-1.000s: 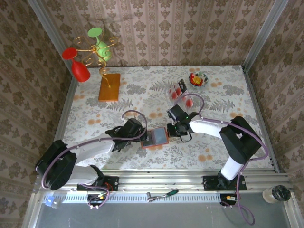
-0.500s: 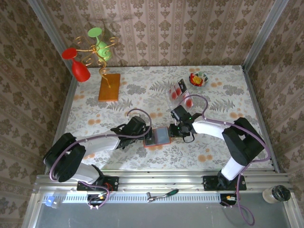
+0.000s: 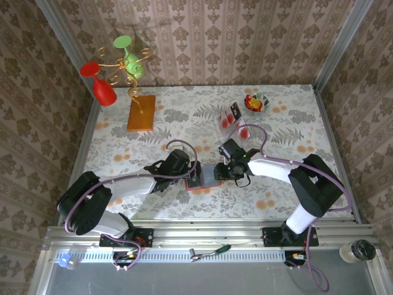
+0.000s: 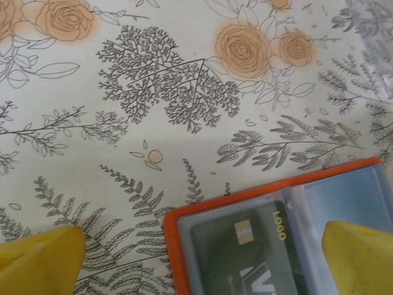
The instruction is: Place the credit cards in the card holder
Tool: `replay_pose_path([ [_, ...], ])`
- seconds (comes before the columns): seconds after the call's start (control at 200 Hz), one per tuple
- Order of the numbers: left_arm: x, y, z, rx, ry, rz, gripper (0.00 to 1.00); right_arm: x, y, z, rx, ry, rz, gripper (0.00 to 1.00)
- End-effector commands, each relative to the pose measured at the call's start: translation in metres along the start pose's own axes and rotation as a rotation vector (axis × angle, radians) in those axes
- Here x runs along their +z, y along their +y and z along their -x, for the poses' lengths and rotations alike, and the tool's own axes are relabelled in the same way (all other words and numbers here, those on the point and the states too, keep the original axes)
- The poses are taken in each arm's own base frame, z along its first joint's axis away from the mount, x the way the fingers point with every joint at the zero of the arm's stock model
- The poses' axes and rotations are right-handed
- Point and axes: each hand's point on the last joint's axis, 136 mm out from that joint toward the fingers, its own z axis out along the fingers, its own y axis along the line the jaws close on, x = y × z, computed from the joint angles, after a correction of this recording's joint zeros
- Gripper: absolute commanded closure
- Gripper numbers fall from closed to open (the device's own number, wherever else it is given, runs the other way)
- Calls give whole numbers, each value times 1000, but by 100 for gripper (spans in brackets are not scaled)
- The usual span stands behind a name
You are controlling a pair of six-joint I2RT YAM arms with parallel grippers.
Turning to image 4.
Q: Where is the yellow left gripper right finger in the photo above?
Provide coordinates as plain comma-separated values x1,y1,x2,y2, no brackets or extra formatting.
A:
323,220,393,295

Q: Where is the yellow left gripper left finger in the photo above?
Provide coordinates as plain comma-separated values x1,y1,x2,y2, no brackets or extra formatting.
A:
0,225,87,295

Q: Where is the orange card holder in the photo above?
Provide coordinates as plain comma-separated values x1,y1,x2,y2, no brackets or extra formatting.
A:
162,156,393,295

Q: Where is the dark VIP logo card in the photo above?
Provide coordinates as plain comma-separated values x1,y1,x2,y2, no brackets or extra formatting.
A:
185,200,309,295

